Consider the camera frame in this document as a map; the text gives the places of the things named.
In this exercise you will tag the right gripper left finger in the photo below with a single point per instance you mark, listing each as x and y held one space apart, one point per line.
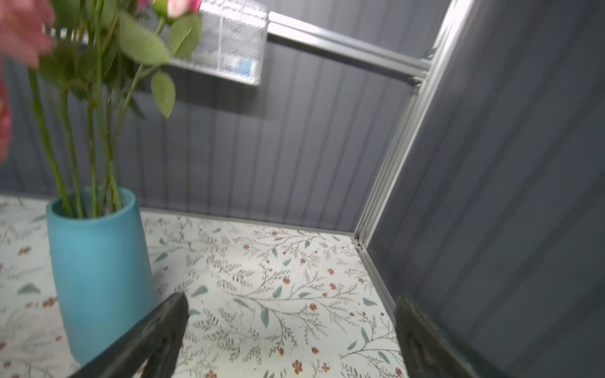
152 345

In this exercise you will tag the white blue flower stem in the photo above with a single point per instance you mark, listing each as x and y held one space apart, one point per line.
94 63

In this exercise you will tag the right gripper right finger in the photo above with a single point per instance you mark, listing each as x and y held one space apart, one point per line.
431 350

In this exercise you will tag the hot pink rose stem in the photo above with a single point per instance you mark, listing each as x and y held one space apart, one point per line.
150 37

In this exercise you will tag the white wire mesh basket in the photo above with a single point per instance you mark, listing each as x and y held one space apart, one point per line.
237 28

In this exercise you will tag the teal ceramic vase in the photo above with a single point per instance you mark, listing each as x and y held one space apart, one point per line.
102 274

